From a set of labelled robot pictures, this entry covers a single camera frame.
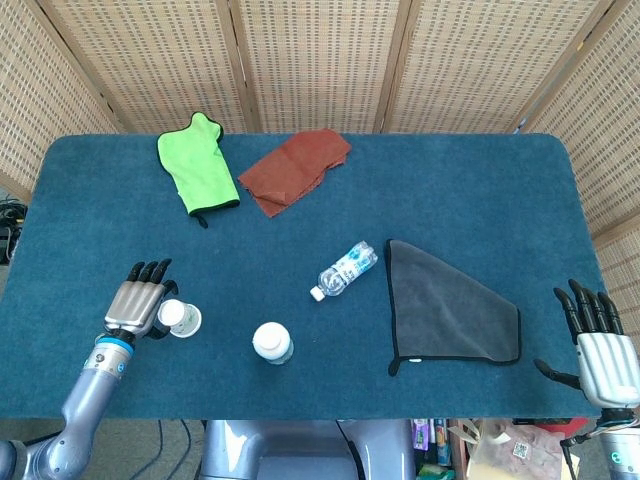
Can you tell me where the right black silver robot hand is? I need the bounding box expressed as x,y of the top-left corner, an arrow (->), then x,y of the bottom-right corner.
533,278 -> 640,411

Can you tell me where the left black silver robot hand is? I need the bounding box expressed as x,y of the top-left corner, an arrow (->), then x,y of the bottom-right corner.
102,258 -> 180,342

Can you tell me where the white paper cup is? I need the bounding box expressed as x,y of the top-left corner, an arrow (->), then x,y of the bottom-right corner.
156,298 -> 197,335
169,304 -> 203,340

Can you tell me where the box of assorted packaged items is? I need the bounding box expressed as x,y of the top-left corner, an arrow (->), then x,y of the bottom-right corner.
410,417 -> 457,480

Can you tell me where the beige paper bag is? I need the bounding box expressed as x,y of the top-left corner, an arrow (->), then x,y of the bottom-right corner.
462,418 -> 569,480

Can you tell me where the green microfibre cloth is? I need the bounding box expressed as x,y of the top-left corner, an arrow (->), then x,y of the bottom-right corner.
156,111 -> 242,230

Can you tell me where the grey cloth with black edge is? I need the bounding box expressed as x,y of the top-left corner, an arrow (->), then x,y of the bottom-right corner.
384,238 -> 523,378

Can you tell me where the blue carpet table mat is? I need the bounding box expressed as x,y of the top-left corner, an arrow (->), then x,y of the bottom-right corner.
0,132 -> 617,421

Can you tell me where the rust brown cloth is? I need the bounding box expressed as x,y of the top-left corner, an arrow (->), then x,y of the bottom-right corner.
237,128 -> 353,219

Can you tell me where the clear plastic water bottle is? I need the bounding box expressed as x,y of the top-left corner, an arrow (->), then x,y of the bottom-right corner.
309,240 -> 379,302

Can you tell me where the grey robot torso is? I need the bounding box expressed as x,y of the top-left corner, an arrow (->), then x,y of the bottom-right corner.
198,418 -> 417,480

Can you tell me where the blue floor cable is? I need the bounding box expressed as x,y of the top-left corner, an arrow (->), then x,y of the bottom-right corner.
143,418 -> 194,480

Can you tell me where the black cable bundle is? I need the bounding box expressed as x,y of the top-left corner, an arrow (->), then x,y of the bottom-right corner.
0,195 -> 29,265

